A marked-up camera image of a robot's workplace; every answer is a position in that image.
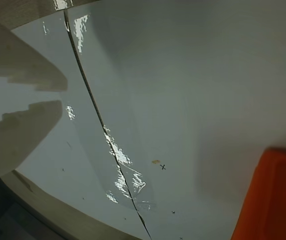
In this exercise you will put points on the orange cube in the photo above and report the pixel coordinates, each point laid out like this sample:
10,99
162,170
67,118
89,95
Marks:
278,200

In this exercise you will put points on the white paper sheet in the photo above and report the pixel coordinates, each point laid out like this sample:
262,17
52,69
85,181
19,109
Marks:
182,75
52,162

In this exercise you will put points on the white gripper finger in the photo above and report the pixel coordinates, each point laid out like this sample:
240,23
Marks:
20,60
20,140

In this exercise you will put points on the clear adhesive tape strip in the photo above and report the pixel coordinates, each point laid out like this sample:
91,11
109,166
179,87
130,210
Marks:
122,160
81,30

